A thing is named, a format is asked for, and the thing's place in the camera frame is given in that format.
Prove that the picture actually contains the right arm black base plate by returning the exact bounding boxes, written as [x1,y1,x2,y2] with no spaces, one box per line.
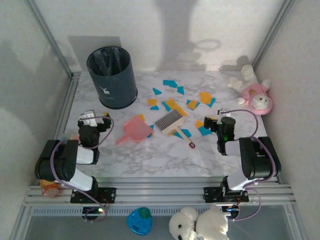
[203,186,250,203]

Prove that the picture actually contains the pink plastic dustpan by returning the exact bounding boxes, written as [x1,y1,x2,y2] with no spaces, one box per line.
[115,114,154,147]

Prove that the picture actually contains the aluminium mounting rail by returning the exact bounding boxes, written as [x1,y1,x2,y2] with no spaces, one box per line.
[22,184,298,207]

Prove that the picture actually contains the aluminium side rail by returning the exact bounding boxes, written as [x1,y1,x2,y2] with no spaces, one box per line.
[53,71,82,141]

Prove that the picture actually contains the aluminium frame post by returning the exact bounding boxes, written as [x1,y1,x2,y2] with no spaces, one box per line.
[23,0,75,78]
[251,0,296,70]

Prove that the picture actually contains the grey slotted cable duct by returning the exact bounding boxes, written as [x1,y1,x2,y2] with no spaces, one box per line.
[29,206,227,217]

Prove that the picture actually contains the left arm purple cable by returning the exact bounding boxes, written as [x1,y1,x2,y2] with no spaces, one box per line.
[50,115,115,223]

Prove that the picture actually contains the white plush bear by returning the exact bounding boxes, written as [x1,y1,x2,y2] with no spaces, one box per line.
[168,204,230,240]

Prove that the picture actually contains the white plush toy pink shirt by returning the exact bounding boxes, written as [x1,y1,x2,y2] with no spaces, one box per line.
[226,64,274,116]

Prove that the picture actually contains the cream hand brush grey bristles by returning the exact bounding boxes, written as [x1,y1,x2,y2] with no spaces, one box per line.
[154,107,196,150]

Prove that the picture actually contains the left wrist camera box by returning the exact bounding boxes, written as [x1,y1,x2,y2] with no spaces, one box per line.
[77,109,98,127]

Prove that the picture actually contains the blue plastic toy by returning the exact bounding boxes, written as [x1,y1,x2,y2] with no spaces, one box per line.
[126,206,153,236]

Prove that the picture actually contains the black plastic bin liner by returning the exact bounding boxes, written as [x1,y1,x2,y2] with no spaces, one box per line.
[87,47,131,76]

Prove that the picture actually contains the orange juice bottle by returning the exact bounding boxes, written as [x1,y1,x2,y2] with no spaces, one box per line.
[39,178,64,199]

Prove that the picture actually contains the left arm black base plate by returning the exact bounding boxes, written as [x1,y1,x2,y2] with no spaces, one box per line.
[70,187,118,204]

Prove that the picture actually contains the dark blue waste bin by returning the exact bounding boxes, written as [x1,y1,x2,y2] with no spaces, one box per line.
[86,46,139,110]

